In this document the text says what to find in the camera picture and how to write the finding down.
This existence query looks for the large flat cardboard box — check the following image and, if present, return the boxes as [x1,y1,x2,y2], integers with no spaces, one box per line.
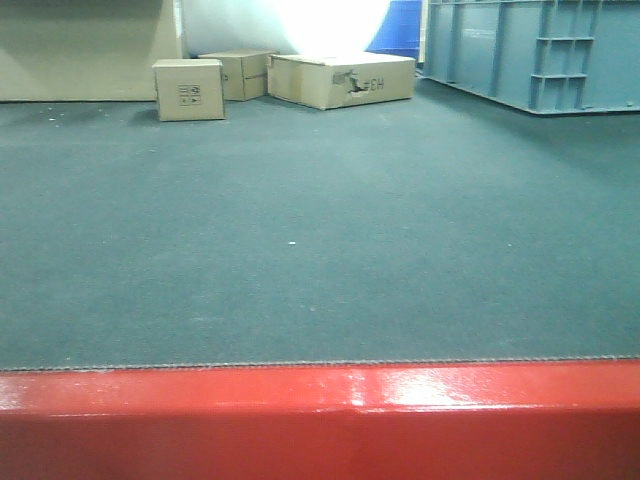
[267,52,416,110]

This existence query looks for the large cardboard panel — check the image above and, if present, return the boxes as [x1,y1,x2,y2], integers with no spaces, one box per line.
[1,1,186,102]

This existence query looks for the dark blue bin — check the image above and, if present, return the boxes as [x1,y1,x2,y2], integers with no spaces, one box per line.
[367,0,425,61]

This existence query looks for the small cardboard box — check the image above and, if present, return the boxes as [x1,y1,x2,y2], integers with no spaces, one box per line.
[152,59,226,121]

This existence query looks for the blue plastic crate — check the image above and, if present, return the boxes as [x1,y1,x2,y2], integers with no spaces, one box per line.
[423,1,639,115]

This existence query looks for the middle cardboard box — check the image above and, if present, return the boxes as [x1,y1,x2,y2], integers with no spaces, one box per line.
[198,49,278,102]

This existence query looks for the dark grey felt mat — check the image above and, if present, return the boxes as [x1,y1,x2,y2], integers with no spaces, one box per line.
[1,79,639,370]

